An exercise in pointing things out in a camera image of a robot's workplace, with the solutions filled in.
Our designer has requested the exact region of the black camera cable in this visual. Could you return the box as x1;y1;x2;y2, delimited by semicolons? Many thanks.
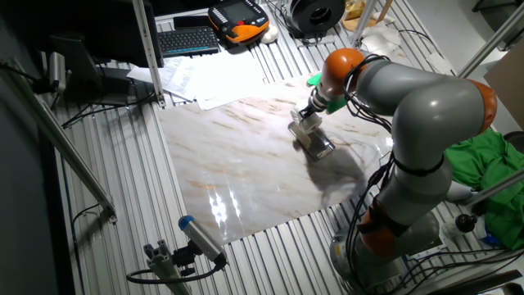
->
125;261;227;285

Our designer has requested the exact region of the large white paper sheet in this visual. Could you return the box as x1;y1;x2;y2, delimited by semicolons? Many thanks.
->
190;51;268;102

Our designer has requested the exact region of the black flat bar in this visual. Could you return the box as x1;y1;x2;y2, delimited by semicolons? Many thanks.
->
425;268;524;295

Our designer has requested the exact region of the marble pattern board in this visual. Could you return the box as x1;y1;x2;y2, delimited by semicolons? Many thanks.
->
157;72;395;246

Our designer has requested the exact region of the black round knob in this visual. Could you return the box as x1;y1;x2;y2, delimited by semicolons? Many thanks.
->
454;213;479;234

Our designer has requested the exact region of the round wooden board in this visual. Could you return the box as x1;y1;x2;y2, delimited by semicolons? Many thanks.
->
341;16;370;34

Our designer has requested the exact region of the green cloth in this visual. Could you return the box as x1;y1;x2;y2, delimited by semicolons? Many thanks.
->
443;127;524;252

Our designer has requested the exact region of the shiny metal tray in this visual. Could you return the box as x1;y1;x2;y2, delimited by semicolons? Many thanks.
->
287;120;337;161

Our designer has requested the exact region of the black filament spool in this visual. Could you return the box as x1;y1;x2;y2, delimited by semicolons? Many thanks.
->
284;0;347;41

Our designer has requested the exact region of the short aluminium post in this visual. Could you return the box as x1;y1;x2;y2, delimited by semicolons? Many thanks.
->
349;0;378;49

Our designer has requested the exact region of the grey box on frame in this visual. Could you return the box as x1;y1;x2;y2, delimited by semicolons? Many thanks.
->
48;51;68;93

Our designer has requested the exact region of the light grey fabric piece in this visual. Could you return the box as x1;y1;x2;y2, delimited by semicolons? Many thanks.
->
445;179;477;202

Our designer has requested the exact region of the yellow object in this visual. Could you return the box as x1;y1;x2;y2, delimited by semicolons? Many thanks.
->
344;0;367;21

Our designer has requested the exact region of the aluminium frame bar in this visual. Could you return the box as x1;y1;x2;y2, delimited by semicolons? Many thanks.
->
458;2;524;79
131;0;167;109
464;167;524;207
0;57;119;225

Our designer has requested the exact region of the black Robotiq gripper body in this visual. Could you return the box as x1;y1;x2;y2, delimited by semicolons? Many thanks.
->
302;99;327;119

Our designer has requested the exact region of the short aluminium profile stub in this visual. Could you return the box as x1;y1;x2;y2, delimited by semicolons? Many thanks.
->
142;239;193;295

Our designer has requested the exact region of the grey camera with blue cap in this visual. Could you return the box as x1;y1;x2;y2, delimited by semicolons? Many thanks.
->
178;215;228;266

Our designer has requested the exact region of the black keyboard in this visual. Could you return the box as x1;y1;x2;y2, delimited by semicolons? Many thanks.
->
157;26;221;59

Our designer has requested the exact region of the orange black teach pendant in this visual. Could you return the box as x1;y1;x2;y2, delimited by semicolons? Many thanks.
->
207;0;271;45

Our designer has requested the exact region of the black monitor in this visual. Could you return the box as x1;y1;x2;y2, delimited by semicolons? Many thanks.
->
48;0;165;106

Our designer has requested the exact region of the brown cardboard panel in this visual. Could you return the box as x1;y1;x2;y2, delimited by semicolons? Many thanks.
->
483;48;524;134

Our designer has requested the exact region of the white crumpled tissue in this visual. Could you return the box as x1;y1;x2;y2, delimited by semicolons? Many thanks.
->
359;21;403;57

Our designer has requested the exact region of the wooden stick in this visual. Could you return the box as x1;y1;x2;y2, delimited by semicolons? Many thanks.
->
373;0;395;25

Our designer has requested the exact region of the white paper sheet with drawing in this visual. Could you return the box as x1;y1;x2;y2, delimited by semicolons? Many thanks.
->
196;84;267;111

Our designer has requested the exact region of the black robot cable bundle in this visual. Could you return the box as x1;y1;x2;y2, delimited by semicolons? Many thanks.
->
341;52;410;290

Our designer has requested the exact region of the black camera clamp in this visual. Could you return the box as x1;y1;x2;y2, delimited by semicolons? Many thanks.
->
171;240;198;278

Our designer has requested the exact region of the black round wheel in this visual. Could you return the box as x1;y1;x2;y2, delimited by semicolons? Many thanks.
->
503;130;524;155

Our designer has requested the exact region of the white printed text sheet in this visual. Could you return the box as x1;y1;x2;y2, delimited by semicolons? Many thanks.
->
126;56;200;102

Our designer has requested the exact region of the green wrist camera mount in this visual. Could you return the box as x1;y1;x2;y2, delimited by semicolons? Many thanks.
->
306;72;349;116

